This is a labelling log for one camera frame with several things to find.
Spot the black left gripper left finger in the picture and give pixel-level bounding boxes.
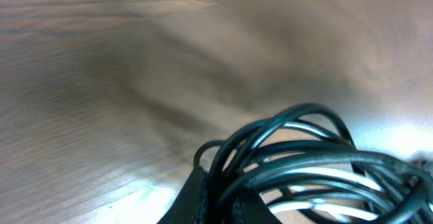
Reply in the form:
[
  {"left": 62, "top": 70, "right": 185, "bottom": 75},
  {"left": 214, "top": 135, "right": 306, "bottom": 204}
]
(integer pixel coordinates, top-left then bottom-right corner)
[{"left": 158, "top": 166, "right": 208, "bottom": 224}]

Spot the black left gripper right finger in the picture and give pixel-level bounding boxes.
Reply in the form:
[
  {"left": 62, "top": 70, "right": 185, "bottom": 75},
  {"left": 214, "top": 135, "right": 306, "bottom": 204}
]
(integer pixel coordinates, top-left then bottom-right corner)
[{"left": 226, "top": 188, "right": 281, "bottom": 224}]

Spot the black usb cable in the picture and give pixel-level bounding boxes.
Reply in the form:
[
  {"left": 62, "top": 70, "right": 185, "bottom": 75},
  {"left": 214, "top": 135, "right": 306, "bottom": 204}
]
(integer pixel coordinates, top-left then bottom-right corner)
[{"left": 192, "top": 102, "right": 433, "bottom": 224}]

